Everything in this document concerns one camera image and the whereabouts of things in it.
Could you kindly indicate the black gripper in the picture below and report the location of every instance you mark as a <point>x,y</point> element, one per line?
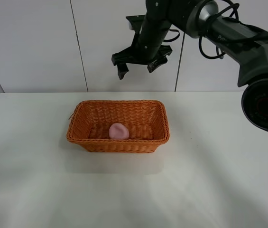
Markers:
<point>146,47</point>

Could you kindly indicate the pink peach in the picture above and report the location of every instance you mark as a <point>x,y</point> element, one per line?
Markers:
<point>118,131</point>

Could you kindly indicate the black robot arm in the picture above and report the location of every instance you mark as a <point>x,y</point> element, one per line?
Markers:
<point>246,44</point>

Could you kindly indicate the orange woven rectangular basket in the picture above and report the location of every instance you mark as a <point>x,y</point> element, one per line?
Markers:
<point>146,121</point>

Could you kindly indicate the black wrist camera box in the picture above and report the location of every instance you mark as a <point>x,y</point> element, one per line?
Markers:
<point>135,22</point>

